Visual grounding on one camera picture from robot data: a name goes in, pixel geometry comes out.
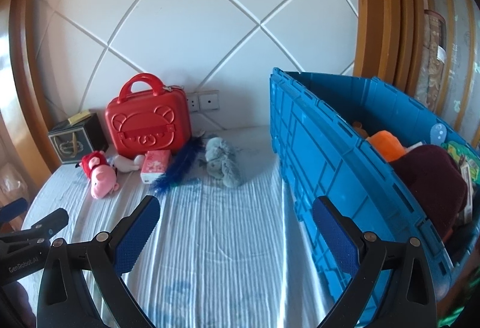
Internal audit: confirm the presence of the grey furry plush toy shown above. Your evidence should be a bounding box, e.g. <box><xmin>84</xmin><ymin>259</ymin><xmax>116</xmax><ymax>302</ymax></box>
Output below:
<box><xmin>199</xmin><ymin>137</ymin><xmax>244</xmax><ymax>188</ymax></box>

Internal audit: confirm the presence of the pink pig plush toy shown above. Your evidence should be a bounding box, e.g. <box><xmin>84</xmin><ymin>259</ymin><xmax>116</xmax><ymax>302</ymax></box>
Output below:
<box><xmin>77</xmin><ymin>151</ymin><xmax>121</xmax><ymax>200</ymax></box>

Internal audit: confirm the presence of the white wall plate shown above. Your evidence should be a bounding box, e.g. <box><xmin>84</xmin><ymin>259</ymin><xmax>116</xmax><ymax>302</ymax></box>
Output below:
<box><xmin>198</xmin><ymin>89</ymin><xmax>220</xmax><ymax>112</ymax></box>

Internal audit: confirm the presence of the yellow card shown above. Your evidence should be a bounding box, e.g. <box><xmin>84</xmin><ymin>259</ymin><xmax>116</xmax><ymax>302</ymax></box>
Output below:
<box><xmin>67</xmin><ymin>111</ymin><xmax>91</xmax><ymax>125</ymax></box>

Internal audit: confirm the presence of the blue plastic crate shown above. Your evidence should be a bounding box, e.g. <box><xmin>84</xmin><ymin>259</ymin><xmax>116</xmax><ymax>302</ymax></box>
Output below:
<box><xmin>269</xmin><ymin>67</ymin><xmax>480</xmax><ymax>327</ymax></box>

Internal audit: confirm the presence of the wooden frame trim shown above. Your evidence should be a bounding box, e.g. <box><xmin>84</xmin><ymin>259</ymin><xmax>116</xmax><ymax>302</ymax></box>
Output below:
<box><xmin>0</xmin><ymin>0</ymin><xmax>96</xmax><ymax>179</ymax></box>
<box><xmin>350</xmin><ymin>0</ymin><xmax>452</xmax><ymax>98</ymax></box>

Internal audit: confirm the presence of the person's left forearm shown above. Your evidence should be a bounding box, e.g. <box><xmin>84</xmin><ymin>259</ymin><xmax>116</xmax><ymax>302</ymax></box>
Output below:
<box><xmin>0</xmin><ymin>281</ymin><xmax>37</xmax><ymax>328</ymax></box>

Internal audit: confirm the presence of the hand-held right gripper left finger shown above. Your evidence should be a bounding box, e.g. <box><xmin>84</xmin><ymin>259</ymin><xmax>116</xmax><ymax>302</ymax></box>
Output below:
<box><xmin>35</xmin><ymin>195</ymin><xmax>162</xmax><ymax>328</ymax></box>

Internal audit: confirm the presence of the maroon plush toy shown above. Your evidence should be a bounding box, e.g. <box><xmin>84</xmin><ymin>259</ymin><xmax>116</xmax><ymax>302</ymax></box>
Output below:
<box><xmin>390</xmin><ymin>144</ymin><xmax>469</xmax><ymax>243</ymax></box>

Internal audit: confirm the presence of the red bear-embossed carry case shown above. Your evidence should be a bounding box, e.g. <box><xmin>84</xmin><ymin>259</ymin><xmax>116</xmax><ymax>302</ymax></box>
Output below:
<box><xmin>104</xmin><ymin>73</ymin><xmax>193</xmax><ymax>159</ymax></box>

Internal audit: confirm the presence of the blue feather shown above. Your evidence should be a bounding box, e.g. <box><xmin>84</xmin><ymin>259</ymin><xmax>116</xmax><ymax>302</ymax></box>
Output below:
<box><xmin>150</xmin><ymin>137</ymin><xmax>204</xmax><ymax>197</ymax></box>

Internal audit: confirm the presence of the pink tissue packet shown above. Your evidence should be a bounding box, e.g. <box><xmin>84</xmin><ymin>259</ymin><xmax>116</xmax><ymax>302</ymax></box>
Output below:
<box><xmin>140</xmin><ymin>150</ymin><xmax>173</xmax><ymax>186</ymax></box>

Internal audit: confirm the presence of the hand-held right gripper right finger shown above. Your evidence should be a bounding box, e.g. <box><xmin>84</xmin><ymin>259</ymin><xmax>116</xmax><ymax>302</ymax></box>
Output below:
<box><xmin>312</xmin><ymin>195</ymin><xmax>439</xmax><ymax>328</ymax></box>

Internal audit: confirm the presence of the dark gift box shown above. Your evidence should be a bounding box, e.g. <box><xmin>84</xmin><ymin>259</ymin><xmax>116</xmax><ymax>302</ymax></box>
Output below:
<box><xmin>47</xmin><ymin>113</ymin><xmax>109</xmax><ymax>165</ymax></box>

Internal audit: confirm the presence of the green printed packet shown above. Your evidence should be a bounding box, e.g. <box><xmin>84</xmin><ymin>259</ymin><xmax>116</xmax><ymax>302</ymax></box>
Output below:
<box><xmin>440</xmin><ymin>141</ymin><xmax>480</xmax><ymax>184</ymax></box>

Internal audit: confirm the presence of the white duck plush toy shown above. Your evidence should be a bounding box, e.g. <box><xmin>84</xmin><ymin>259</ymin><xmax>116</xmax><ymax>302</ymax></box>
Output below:
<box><xmin>113</xmin><ymin>154</ymin><xmax>146</xmax><ymax>173</ymax></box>

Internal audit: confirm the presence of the translucent blue bubble toy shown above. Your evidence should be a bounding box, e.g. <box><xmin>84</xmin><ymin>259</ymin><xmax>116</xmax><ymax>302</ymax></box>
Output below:
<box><xmin>431</xmin><ymin>122</ymin><xmax>447</xmax><ymax>145</ymax></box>

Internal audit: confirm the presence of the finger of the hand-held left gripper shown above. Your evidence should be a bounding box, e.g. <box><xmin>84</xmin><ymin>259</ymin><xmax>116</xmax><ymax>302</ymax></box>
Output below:
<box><xmin>20</xmin><ymin>209</ymin><xmax>70</xmax><ymax>240</ymax></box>
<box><xmin>0</xmin><ymin>198</ymin><xmax>29</xmax><ymax>225</ymax></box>

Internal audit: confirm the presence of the orange plush toy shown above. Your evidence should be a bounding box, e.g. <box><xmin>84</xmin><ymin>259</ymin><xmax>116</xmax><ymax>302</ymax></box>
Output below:
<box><xmin>365</xmin><ymin>130</ymin><xmax>408</xmax><ymax>163</ymax></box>

